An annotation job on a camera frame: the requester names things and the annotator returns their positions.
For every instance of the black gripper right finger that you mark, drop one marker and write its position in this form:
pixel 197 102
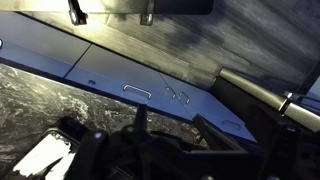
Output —
pixel 213 160

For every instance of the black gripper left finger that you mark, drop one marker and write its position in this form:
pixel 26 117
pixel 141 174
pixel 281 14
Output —
pixel 100 156

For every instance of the black steel microwave body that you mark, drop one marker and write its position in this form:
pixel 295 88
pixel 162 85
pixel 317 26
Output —
pixel 240 110

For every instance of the black plastic tray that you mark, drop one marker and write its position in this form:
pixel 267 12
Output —
pixel 65 126

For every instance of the white packets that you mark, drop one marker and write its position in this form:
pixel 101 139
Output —
pixel 40 156

